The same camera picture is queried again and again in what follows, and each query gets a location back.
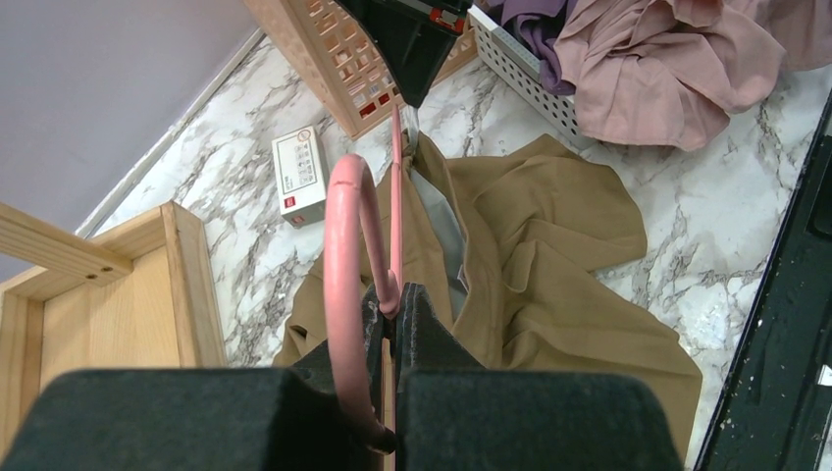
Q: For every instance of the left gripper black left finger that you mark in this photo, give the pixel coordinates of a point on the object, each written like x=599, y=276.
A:
x=190, y=419

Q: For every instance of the peach plastic file organizer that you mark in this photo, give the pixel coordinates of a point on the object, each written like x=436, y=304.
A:
x=336, y=58

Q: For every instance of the pink wire hanger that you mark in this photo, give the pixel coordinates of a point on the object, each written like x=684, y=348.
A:
x=353, y=224

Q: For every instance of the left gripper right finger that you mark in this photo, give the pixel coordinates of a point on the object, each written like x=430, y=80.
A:
x=455, y=414

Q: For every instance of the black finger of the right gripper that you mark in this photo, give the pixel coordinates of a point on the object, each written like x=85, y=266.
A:
x=414, y=38

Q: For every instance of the purple garment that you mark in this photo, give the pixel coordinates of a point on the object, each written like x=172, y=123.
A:
x=536, y=24

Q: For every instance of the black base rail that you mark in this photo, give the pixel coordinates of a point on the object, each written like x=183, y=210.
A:
x=774, y=410

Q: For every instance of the white perforated basket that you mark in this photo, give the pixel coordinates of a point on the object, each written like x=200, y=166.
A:
x=520, y=69

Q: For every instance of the brown skirt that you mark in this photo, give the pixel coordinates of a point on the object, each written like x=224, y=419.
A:
x=507, y=249

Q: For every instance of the small white red box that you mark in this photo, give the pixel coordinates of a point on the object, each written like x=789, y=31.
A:
x=302, y=174

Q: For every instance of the pink skirt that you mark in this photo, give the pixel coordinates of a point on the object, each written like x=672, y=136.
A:
x=673, y=73

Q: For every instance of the wooden clothes rack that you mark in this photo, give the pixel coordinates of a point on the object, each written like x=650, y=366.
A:
x=140, y=295

